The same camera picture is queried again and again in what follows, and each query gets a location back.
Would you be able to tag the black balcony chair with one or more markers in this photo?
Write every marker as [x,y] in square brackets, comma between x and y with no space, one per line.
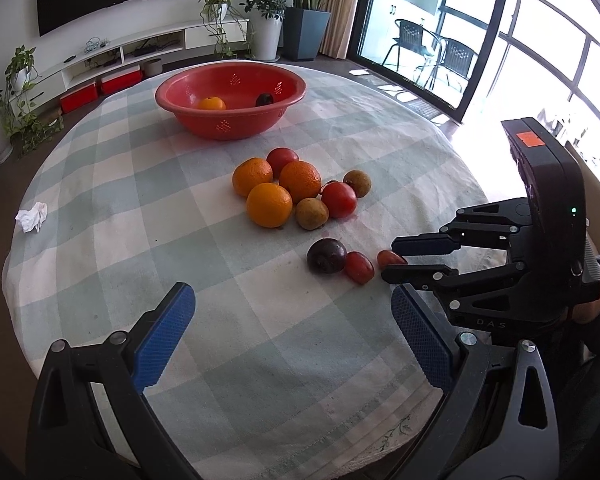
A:
[409,35]
[455,55]

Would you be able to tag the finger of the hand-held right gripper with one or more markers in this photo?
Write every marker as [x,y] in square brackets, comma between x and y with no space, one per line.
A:
[425,246]
[410,275]

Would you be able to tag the red storage box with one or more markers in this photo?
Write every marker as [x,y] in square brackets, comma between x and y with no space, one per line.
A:
[78,98]
[121,80]

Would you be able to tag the beige curtain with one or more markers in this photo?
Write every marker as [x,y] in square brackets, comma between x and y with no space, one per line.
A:
[340,5]

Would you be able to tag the dark purple passion fruit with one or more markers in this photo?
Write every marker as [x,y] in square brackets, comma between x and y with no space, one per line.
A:
[326,256]
[264,99]

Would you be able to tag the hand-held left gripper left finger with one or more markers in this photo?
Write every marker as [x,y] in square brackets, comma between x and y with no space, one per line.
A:
[165,330]

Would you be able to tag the crumpled white tissue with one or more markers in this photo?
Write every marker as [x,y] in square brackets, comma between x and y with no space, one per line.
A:
[31,217]

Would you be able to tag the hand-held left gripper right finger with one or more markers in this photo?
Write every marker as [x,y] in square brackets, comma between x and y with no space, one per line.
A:
[420,335]

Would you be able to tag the tall plant in grey-blue pot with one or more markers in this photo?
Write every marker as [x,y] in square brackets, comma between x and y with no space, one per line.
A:
[306,30]

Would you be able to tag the black media device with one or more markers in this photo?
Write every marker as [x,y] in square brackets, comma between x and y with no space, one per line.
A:
[145,51]

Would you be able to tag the brown kiwi fruit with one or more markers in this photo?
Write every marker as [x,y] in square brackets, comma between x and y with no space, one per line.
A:
[311,213]
[357,182]

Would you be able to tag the trailing pothos in white pot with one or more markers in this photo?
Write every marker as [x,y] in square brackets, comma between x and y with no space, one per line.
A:
[20,67]
[215,2]

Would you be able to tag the grey round bin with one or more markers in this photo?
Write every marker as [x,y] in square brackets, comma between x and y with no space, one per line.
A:
[153,66]

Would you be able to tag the small red cherry tomato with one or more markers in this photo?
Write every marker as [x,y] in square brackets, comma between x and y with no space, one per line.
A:
[359,267]
[391,258]

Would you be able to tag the red plastic colander basin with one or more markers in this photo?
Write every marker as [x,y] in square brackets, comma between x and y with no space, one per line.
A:
[220,122]

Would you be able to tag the white television cabinet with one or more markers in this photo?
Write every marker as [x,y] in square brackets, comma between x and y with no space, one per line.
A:
[205,35]

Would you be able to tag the small orange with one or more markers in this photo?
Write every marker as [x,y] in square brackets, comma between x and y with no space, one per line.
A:
[211,104]

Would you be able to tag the leafy plant in tall white pot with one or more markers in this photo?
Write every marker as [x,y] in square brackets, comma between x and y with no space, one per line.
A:
[266,30]

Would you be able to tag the checkered green white tablecloth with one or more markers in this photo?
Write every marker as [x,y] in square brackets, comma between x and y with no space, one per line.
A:
[180,240]

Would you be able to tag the black sliding door frame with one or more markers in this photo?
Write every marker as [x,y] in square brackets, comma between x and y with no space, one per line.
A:
[485,60]

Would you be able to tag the person's right hand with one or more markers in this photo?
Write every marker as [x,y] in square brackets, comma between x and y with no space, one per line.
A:
[587,305]

